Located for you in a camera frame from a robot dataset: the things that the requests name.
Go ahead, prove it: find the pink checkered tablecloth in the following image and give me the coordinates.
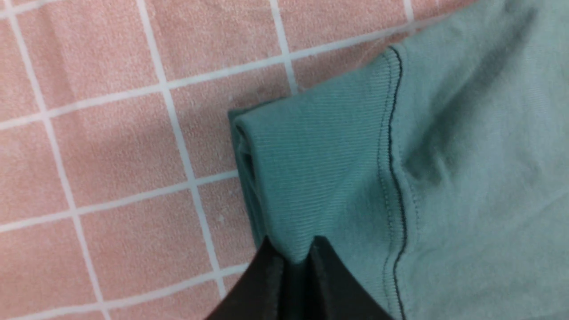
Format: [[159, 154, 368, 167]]
[[0, 0, 468, 320]]

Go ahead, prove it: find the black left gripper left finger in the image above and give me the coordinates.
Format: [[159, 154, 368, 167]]
[[207, 237, 285, 320]]

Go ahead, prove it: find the green long-sleeve top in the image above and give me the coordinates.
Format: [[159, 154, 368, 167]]
[[229, 0, 569, 320]]

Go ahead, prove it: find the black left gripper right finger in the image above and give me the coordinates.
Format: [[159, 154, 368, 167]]
[[309, 236, 392, 320]]

